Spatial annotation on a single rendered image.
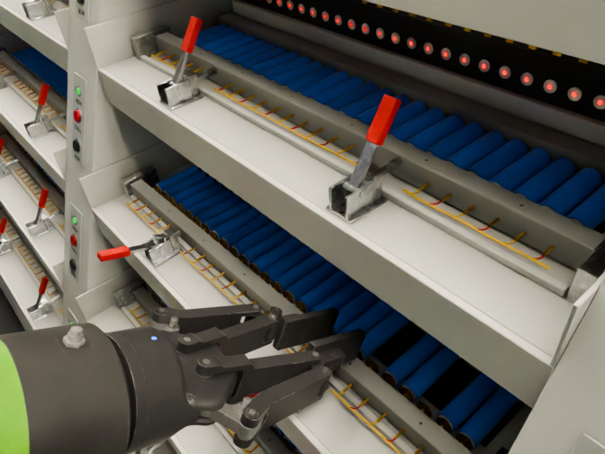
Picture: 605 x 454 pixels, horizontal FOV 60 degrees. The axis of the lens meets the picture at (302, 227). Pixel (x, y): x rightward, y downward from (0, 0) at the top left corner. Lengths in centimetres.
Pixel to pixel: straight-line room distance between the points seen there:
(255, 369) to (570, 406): 20
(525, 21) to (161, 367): 29
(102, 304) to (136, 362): 56
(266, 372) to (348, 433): 12
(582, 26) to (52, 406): 32
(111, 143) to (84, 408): 51
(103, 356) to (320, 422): 24
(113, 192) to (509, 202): 57
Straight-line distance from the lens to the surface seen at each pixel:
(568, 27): 32
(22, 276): 134
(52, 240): 109
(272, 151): 49
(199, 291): 62
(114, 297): 88
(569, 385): 33
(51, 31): 91
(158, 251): 66
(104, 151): 77
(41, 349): 32
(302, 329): 48
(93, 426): 31
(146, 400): 33
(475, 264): 37
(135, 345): 34
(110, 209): 79
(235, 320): 46
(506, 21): 33
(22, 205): 122
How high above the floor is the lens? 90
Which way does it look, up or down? 25 degrees down
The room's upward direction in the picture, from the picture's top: 13 degrees clockwise
